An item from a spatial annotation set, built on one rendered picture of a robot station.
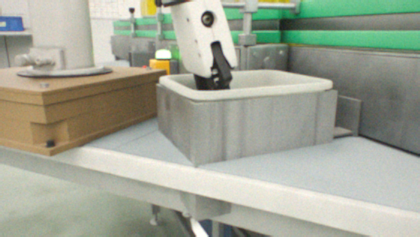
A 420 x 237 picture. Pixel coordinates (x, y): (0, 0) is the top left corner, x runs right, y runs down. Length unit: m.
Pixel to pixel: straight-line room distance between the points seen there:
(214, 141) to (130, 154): 0.13
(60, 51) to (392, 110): 0.51
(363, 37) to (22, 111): 0.50
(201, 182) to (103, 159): 0.16
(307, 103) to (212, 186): 0.18
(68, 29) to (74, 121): 0.17
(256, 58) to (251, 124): 0.23
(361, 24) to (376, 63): 0.08
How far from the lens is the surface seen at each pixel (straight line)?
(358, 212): 0.37
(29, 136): 0.52
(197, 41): 0.42
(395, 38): 0.54
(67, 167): 0.64
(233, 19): 0.73
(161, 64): 0.99
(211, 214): 0.45
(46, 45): 0.62
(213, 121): 0.40
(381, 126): 0.54
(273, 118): 0.45
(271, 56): 0.66
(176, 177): 0.43
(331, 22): 0.63
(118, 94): 0.57
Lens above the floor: 0.91
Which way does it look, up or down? 15 degrees down
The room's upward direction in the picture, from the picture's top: straight up
